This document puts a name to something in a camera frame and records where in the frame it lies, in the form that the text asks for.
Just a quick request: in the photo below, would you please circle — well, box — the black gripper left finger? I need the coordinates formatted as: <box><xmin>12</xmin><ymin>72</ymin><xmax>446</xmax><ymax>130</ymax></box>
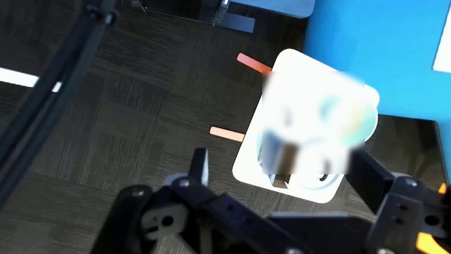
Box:
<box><xmin>163</xmin><ymin>147</ymin><xmax>308</xmax><ymax>254</ymax></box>

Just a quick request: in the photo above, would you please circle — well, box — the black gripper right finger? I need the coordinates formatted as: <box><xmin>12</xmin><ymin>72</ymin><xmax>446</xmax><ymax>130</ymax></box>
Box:
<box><xmin>346</xmin><ymin>147</ymin><xmax>429</xmax><ymax>254</ymax></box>

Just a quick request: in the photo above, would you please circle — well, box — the light green bowl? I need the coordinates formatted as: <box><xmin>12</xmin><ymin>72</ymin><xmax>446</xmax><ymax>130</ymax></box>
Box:
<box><xmin>323</xmin><ymin>93</ymin><xmax>380</xmax><ymax>147</ymax></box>

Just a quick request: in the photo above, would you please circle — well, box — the dark blue food box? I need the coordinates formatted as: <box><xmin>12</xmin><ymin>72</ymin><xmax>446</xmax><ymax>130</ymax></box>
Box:
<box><xmin>256</xmin><ymin>128</ymin><xmax>301</xmax><ymax>191</ymax></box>

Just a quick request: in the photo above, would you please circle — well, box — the blue upholstered sofa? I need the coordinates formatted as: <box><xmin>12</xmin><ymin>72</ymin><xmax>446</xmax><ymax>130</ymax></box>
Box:
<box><xmin>302</xmin><ymin>0</ymin><xmax>451</xmax><ymax>185</ymax></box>

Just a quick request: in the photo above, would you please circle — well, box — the white paper sheet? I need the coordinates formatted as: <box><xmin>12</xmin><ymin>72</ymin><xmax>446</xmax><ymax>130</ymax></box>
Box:
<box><xmin>432</xmin><ymin>4</ymin><xmax>451</xmax><ymax>75</ymax></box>

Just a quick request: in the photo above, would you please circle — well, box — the white side table orange frame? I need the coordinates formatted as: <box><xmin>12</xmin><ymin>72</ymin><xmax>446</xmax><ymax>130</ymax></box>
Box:
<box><xmin>209</xmin><ymin>48</ymin><xmax>383</xmax><ymax>205</ymax></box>

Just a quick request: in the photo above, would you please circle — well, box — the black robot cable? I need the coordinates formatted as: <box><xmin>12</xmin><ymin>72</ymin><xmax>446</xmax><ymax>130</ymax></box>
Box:
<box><xmin>0</xmin><ymin>0</ymin><xmax>119</xmax><ymax>209</ymax></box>

